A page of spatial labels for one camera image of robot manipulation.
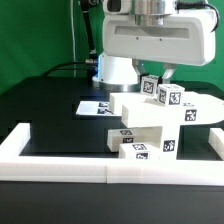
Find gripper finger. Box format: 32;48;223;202
132;59;148;80
162;63;176;84

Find white chair seat part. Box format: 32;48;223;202
134;121;180;160

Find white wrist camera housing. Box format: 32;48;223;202
103;0;132;14

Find white tagged cube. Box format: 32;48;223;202
140;75;159;96
157;84;185;106

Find white cable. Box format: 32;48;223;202
69;0;78;78

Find white chair back part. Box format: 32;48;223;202
109;91;224;128

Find black cable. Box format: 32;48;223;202
40;0;101;78

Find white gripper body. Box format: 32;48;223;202
103;9;216;66

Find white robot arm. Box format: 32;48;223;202
80;0;220;88

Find white sheet with tags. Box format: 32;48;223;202
76;101;112;116

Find white U-shaped obstacle frame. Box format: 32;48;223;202
0;123;224;186

